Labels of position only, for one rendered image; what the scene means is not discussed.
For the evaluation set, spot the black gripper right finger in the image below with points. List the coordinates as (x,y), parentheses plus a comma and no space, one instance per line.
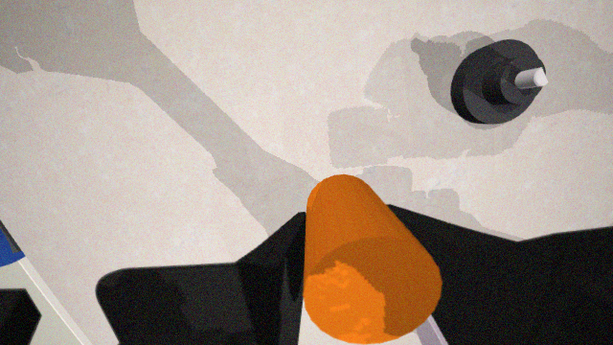
(499,291)

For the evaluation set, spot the black round pedestal with silver shaft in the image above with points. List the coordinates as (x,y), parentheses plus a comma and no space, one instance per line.
(498,82)

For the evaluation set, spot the orange knob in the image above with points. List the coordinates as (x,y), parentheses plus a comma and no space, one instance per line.
(367,279)

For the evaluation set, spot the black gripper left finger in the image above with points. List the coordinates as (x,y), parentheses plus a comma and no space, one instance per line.
(258,299)

